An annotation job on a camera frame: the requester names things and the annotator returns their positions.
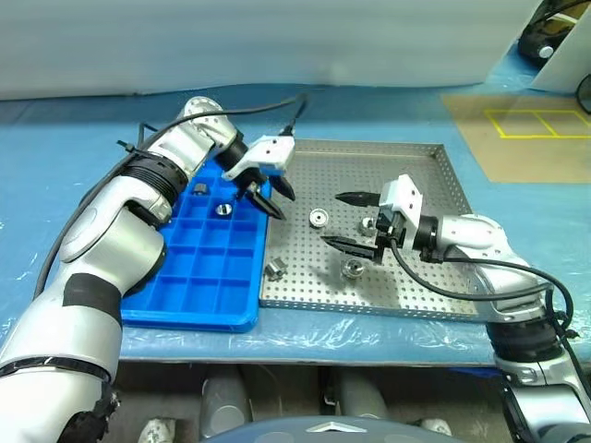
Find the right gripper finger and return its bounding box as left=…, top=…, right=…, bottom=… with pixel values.
left=334, top=190, right=382, bottom=208
left=320, top=234, right=384, bottom=265

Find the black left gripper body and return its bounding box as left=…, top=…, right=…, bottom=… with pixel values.
left=233, top=164, right=284, bottom=201

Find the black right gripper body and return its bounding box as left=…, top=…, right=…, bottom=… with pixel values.
left=372, top=205, right=408, bottom=265

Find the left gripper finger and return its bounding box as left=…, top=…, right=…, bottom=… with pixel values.
left=269, top=174, right=297, bottom=202
left=244, top=188, right=286, bottom=221

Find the perforated steel tray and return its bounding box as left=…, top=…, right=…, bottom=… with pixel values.
left=259, top=138, right=479, bottom=322

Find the blue compartment tray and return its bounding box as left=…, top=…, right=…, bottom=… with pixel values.
left=119, top=159, right=271, bottom=334

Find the perforated metal tray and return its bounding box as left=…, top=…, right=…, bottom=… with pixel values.
left=0, top=82, right=591, bottom=366

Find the cardboard sheet with yellow tape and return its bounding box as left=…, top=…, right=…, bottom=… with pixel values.
left=440, top=91, right=591, bottom=185

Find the grey cylindrical leg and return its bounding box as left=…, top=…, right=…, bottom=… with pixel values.
left=200, top=373, right=253, bottom=437
left=339, top=368, right=390, bottom=419

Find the dark blue-grey rounded housing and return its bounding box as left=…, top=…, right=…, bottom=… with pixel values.
left=198, top=414, right=467, bottom=443

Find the white rounded foot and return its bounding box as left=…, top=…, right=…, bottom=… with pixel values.
left=140, top=417, right=179, bottom=443
left=418, top=417, right=453, bottom=437

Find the black wheeled machine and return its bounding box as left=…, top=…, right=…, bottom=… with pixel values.
left=516, top=0, right=584, bottom=61

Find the white slanted board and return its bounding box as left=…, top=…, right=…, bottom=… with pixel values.
left=479, top=0, right=591, bottom=91

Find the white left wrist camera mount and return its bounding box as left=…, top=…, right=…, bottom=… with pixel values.
left=221, top=134, right=296, bottom=181

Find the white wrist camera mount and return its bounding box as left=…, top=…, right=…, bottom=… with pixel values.
left=379, top=174, right=425, bottom=253
left=221, top=134, right=296, bottom=181

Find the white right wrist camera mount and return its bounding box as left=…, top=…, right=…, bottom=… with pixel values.
left=379, top=174, right=425, bottom=253

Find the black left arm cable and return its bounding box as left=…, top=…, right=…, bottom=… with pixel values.
left=34, top=91, right=309, bottom=301

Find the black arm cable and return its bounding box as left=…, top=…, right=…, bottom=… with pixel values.
left=34, top=91, right=309, bottom=301
left=390, top=237, right=591, bottom=389

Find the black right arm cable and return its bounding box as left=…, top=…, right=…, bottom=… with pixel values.
left=390, top=237, right=591, bottom=389

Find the black cable loop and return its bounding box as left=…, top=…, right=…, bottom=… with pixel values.
left=573, top=72, right=591, bottom=113

